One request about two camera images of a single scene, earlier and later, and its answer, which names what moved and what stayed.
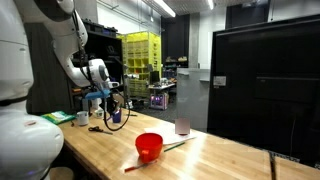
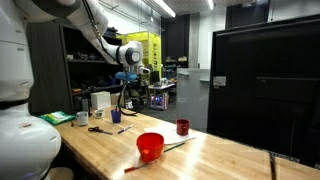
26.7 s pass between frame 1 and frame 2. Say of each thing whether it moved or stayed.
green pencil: stayed
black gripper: moved
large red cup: stayed
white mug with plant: stayed
